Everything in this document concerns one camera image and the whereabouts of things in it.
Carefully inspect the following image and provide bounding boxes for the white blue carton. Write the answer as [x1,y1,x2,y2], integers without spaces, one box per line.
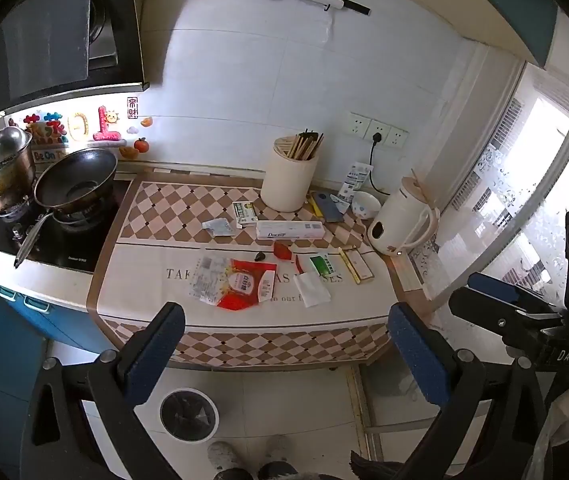
[339,161,372,203]

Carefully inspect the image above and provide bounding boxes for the person's right grey slipper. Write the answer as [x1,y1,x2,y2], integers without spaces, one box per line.
[263,435,296,466]

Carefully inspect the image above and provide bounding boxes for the black range hood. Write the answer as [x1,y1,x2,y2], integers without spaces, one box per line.
[0,0,148,116]

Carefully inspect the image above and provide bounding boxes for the colourful wall decorations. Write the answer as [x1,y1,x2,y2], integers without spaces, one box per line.
[7,96,154,162]

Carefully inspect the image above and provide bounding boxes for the blue wall cabinet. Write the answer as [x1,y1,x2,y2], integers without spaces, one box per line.
[444,0,560,68]

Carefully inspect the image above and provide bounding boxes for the clear plastic wrapper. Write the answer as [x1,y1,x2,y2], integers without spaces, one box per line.
[192,256,238,305]

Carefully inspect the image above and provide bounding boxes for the red snack bag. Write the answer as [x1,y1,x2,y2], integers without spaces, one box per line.
[216,260,276,312]

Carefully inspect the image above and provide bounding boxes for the person's grey slipper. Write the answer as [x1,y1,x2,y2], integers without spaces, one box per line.
[263,435,296,466]
[208,441,244,472]

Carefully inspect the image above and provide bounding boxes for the white dotted bowl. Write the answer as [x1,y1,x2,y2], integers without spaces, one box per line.
[351,191,381,219]

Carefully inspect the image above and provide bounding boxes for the white electric kettle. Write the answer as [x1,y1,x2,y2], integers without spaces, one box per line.
[367,170,440,257]

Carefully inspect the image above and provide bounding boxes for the green white packet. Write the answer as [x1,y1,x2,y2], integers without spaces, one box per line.
[309,255,342,283]

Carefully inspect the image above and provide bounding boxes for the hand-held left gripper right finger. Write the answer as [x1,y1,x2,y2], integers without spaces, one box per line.
[388,302,560,480]

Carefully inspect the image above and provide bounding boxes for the bundle of chopsticks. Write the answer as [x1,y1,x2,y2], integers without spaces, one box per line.
[287,129,325,161]

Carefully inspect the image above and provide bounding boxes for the black plug with cable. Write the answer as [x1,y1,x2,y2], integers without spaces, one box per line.
[368,132,391,196]

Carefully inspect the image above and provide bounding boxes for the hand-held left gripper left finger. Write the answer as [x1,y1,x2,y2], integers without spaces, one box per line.
[17,301,188,480]

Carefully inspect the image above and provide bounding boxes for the green white small box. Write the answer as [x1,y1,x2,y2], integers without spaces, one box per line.
[233,201,259,226]

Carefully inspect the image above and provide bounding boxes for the window with patterned film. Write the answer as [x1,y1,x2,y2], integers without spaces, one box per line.
[444,65,569,306]

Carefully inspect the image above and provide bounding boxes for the wooden shelf frame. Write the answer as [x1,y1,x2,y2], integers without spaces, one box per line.
[347,365,382,461]

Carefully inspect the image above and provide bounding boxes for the long white box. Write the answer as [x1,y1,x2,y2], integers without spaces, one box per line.
[256,220,325,241]

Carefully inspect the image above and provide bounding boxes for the checkered tablecloth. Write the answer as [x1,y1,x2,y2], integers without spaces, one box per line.
[86,170,435,371]

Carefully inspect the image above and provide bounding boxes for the cream utensil holder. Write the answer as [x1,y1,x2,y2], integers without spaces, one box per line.
[260,132,321,212]

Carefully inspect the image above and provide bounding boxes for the person's right leg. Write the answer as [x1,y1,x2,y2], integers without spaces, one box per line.
[258,461,299,480]

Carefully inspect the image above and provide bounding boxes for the steel pot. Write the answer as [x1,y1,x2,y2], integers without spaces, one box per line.
[0,152,36,213]

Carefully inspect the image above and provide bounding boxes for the white blue sachet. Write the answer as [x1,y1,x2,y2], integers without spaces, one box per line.
[202,219,236,237]

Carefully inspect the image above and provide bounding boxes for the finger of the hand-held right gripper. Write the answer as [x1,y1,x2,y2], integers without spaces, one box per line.
[448,287,564,356]
[467,272,564,315]

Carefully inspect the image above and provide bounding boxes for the white tissue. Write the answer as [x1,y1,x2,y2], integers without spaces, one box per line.
[294,271,331,308]

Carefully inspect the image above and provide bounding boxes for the grey blue phone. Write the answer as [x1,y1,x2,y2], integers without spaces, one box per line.
[311,191,347,223]

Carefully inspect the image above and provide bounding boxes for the black wok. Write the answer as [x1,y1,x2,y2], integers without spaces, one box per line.
[13,148,118,268]

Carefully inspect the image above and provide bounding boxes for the person's left grey slipper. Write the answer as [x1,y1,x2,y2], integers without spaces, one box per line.
[208,441,244,472]

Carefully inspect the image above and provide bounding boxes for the black gas stove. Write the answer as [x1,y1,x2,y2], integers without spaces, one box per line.
[0,180,130,276]

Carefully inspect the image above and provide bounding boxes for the white trash bin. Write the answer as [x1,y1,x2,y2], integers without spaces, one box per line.
[157,387,220,443]

